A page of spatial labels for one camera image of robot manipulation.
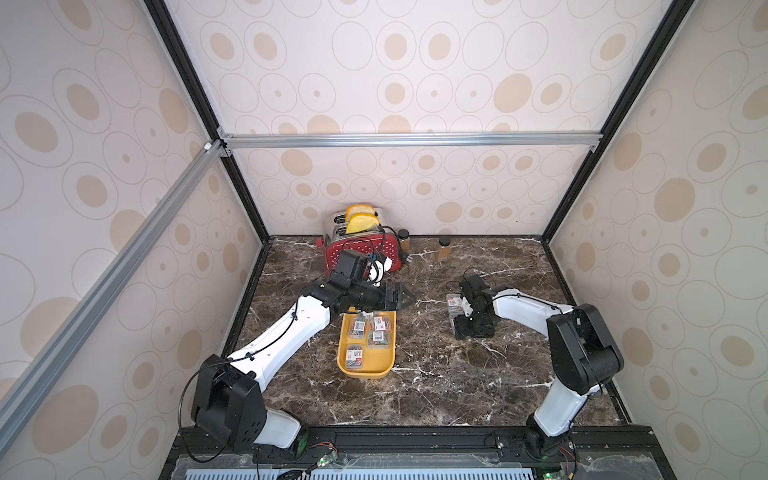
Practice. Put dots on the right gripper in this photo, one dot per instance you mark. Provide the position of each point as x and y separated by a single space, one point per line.
470 324

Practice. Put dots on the yellow toast slice front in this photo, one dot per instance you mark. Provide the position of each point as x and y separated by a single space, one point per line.
361 222

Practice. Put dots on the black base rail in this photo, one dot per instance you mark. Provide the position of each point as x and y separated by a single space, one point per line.
375 452

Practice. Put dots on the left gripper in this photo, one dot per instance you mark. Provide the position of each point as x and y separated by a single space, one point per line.
385 301

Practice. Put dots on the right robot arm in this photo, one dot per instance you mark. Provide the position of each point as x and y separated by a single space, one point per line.
583 352

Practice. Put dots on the red toaster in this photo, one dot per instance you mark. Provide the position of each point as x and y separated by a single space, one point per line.
379 243

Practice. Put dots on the horizontal aluminium rail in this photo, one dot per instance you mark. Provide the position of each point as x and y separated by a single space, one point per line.
396 140

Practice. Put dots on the yellow storage tray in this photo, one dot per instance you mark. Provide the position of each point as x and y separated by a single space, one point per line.
379 347

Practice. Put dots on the right spice jar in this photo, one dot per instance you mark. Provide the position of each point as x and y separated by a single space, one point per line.
444 250

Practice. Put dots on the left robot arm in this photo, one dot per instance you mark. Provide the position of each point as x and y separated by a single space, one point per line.
228 398

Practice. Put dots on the yellow toast slice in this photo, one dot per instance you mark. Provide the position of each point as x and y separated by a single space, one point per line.
361 222
359 209

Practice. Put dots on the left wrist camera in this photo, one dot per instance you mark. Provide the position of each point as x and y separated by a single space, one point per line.
378 269

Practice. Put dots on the left aluminium rail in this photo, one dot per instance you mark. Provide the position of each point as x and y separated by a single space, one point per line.
57 354

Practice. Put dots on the left spice jar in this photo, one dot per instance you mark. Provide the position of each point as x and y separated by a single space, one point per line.
404 240

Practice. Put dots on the spice jar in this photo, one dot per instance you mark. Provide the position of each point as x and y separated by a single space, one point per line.
444 250
404 240

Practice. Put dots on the yellow toast slice rear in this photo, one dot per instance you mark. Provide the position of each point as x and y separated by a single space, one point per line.
359 209

